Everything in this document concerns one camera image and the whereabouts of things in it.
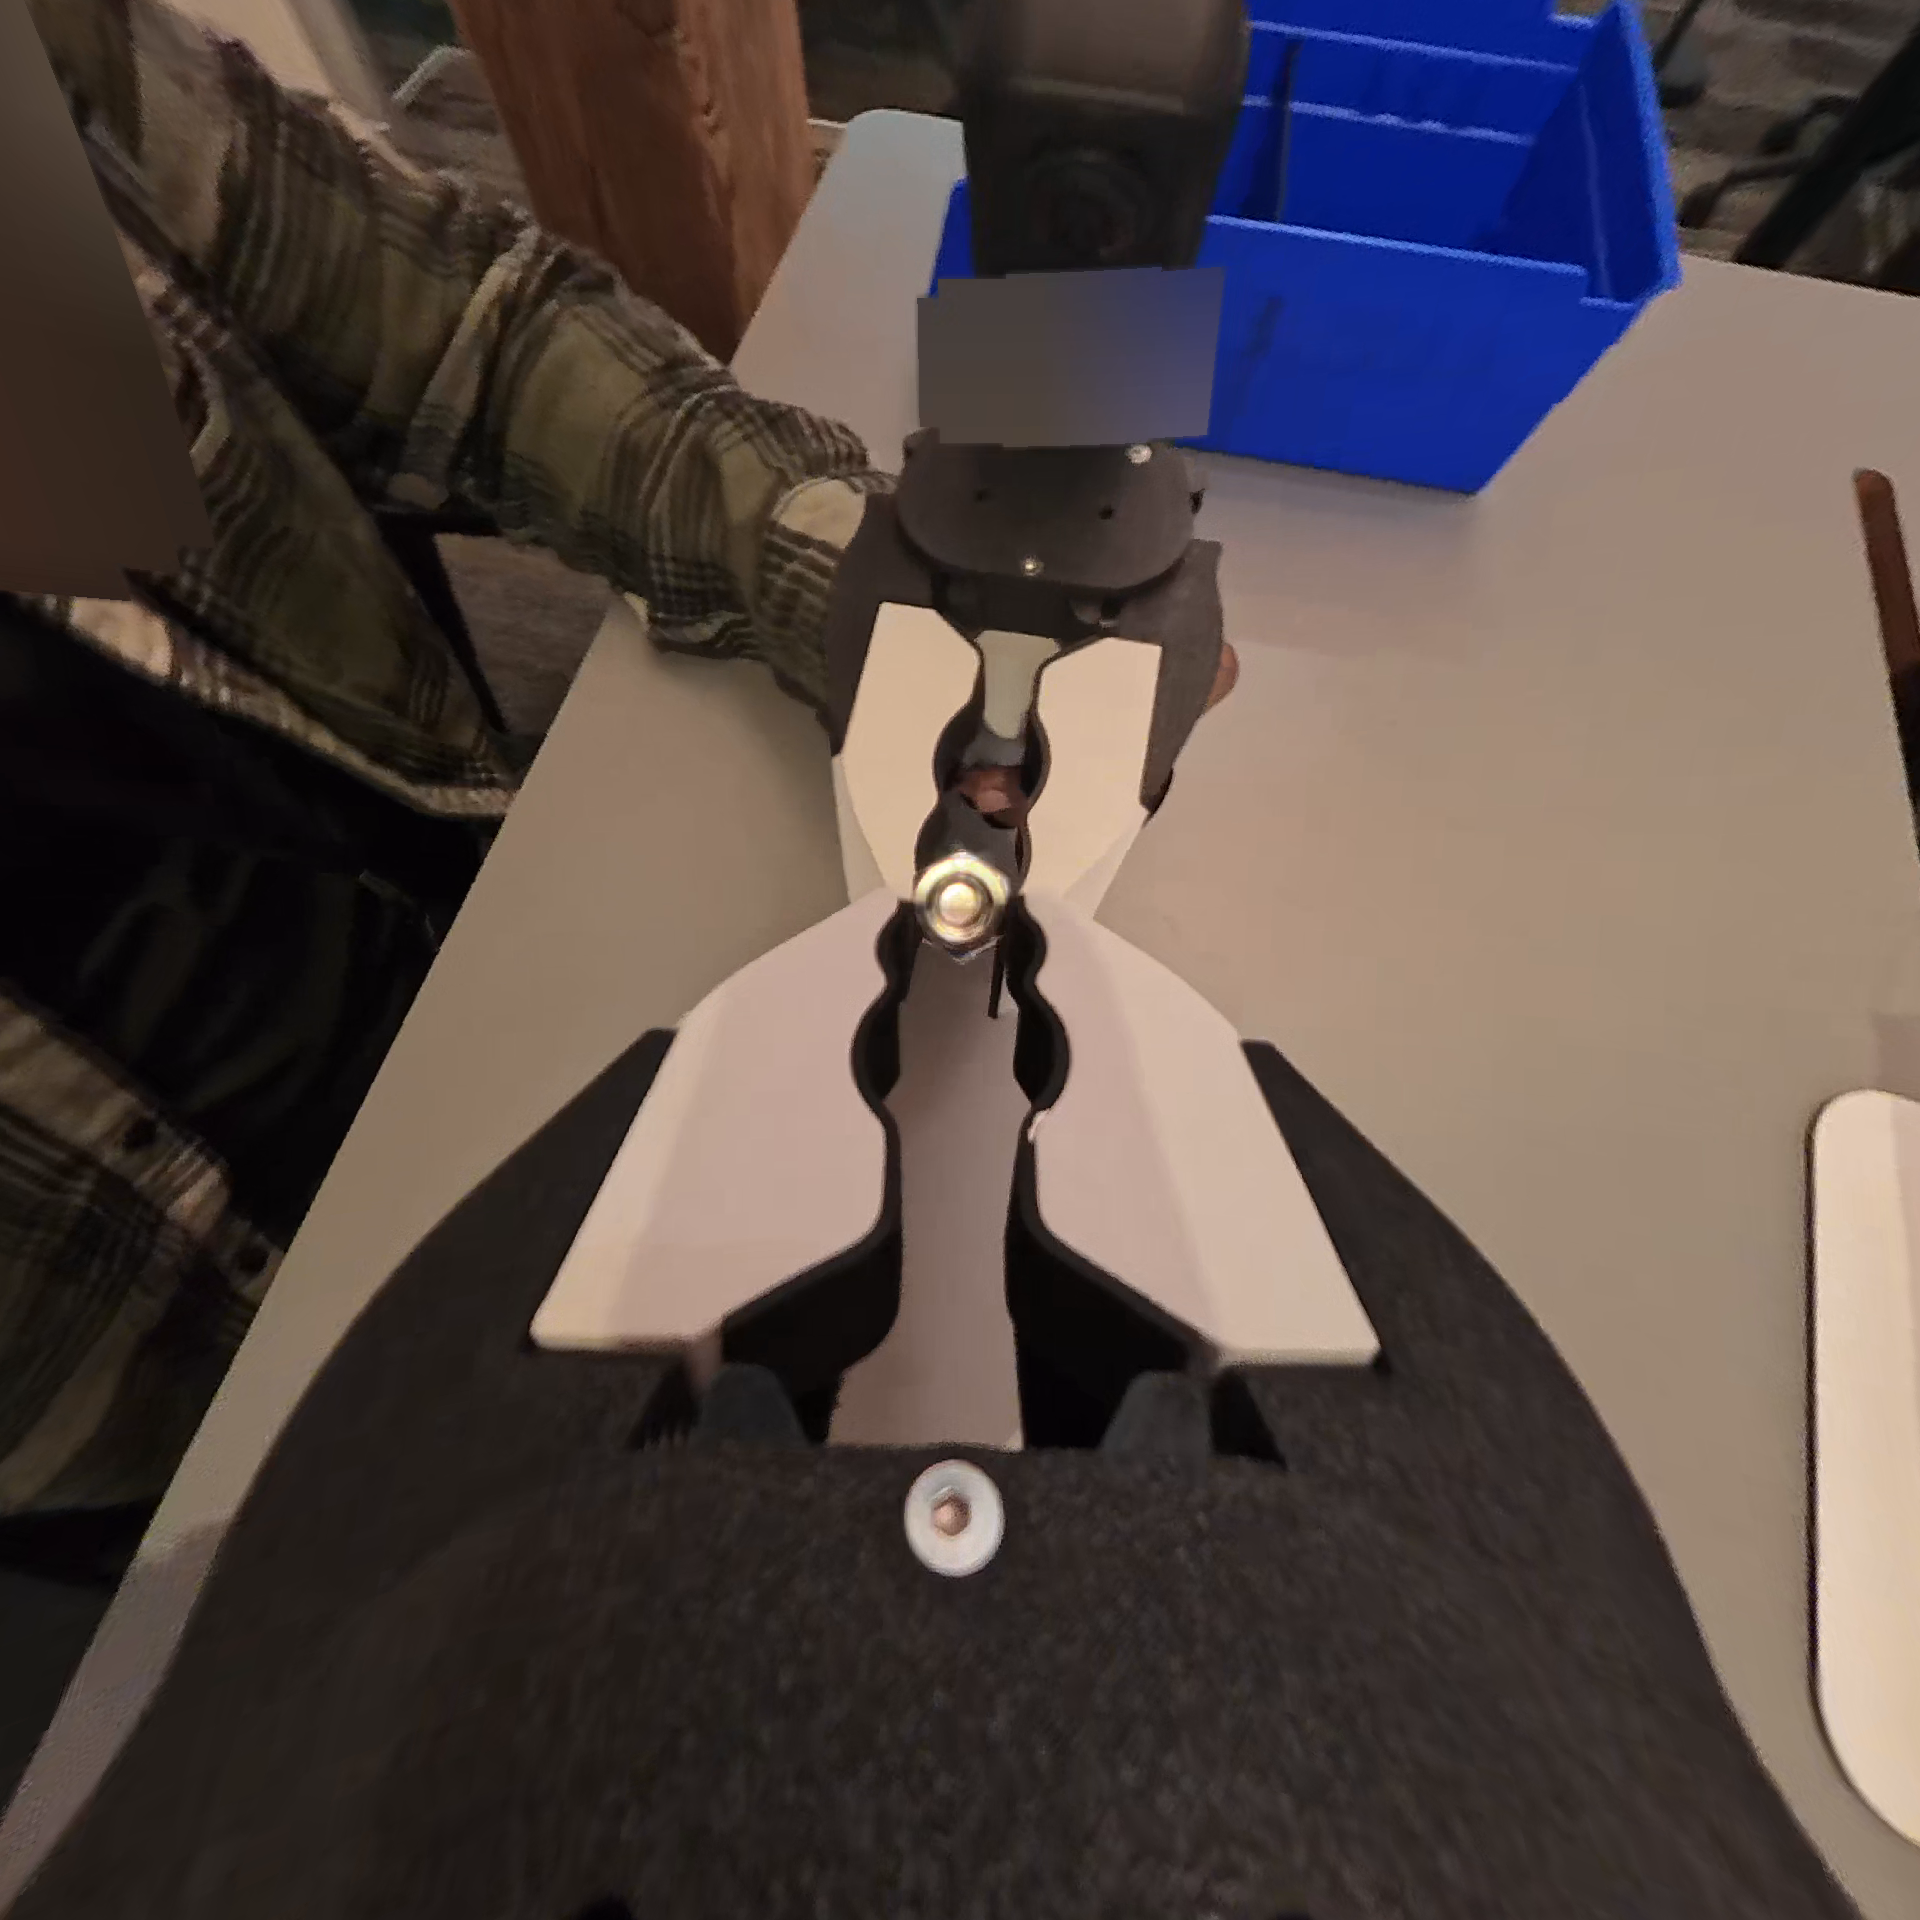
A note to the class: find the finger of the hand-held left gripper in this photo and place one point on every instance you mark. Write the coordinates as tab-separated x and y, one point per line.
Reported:
886	720
1103	751

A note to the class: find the blue plastic divider bin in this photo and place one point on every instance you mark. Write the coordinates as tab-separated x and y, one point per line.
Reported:
1425	360

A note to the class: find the silver hex nut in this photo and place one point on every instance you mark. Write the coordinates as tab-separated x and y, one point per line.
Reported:
932	907

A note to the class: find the person's black t-shirt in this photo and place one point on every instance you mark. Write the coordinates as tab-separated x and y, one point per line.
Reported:
182	901

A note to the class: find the white rounded base board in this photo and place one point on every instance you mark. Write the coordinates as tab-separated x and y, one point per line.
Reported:
1876	1424

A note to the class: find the person's left forearm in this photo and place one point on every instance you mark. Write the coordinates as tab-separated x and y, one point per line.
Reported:
601	420

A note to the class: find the person's left hand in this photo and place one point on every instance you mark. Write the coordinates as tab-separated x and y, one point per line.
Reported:
1225	677

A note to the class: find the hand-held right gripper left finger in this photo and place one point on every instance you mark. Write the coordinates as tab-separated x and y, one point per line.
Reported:
722	1155

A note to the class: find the person's plaid shirt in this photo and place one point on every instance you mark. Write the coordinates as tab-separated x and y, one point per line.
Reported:
90	1200

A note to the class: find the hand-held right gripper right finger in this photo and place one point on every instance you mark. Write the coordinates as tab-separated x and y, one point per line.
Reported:
1201	1170

